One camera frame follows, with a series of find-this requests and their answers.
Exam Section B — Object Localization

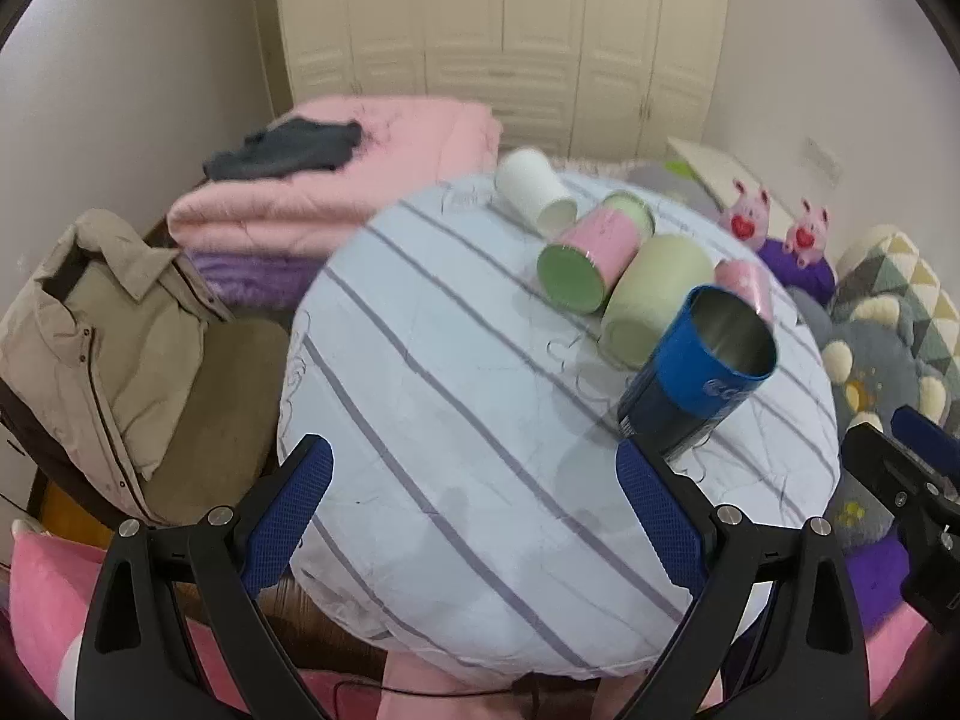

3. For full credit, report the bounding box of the white wardrobe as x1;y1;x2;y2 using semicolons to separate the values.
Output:
268;0;734;164

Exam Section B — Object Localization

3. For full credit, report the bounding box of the purple fluffy blanket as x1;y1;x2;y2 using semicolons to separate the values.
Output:
183;246;320;314

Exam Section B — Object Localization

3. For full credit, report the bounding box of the pale green cup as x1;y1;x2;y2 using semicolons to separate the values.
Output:
598;233;715;371

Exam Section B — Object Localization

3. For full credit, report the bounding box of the striped white cloth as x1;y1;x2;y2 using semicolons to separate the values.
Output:
275;171;842;691

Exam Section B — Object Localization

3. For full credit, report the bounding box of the folded pink blanket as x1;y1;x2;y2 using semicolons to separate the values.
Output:
166;97;503;257

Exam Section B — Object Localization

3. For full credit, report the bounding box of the beige jacket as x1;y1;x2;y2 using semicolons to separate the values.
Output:
0;209;226;527

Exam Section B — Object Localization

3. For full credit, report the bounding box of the white cup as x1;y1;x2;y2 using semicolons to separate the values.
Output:
494;148;579;236

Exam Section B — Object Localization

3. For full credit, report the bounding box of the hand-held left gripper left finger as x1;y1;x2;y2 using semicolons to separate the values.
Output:
75;433;335;720

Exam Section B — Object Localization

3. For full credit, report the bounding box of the grey plush paw cushion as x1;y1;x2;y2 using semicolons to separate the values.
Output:
795;286;960;437

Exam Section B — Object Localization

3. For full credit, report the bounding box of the white wall socket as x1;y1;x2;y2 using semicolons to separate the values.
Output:
802;136;845;182

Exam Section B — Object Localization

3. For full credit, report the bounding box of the white flat box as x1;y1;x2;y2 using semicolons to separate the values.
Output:
665;136;775;205

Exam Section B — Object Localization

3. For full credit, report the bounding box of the dark grey garment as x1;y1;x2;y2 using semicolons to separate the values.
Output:
202;117;363;183

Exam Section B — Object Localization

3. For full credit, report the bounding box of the triangle patterned pillow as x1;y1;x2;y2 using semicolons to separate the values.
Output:
835;225;960;362

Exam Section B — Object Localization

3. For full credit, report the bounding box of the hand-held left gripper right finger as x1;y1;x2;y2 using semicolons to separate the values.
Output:
600;438;872;720

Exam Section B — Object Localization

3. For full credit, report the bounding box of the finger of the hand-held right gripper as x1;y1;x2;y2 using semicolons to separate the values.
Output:
891;404;960;467
839;423;960;535

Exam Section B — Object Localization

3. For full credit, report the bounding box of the purple cushion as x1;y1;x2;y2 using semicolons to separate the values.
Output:
756;235;836;308

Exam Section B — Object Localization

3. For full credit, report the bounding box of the blue metal cup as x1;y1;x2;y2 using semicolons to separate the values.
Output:
616;284;778;461

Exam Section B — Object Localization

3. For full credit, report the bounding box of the small pink cup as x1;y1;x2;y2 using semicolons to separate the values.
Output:
712;258;776;325

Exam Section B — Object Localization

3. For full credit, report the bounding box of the pink cup with green inside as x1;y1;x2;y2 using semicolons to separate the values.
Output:
535;190;656;317

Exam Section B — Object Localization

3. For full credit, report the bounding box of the pink pig plush toy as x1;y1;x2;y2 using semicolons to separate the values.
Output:
783;198;833;269
718;179;774;242

